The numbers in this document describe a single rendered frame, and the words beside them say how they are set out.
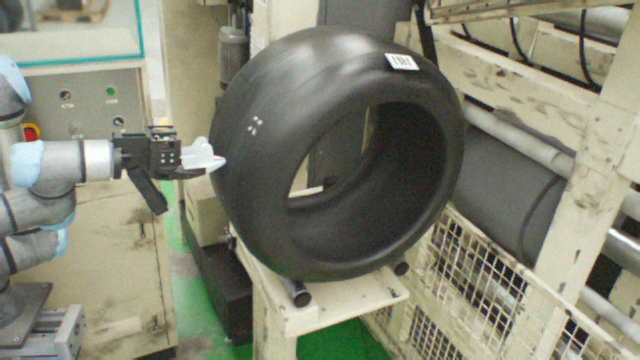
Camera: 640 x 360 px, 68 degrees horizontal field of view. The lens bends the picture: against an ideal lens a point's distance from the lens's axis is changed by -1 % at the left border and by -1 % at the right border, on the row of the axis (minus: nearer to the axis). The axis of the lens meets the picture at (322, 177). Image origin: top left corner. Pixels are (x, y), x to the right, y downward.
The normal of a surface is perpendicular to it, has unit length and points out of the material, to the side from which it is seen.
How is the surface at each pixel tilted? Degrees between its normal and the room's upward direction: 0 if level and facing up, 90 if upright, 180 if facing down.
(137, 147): 89
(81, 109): 90
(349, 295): 0
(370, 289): 0
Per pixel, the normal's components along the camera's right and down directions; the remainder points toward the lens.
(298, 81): -0.30, -0.46
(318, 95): 0.00, -0.14
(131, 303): 0.45, 0.48
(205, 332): 0.07, -0.86
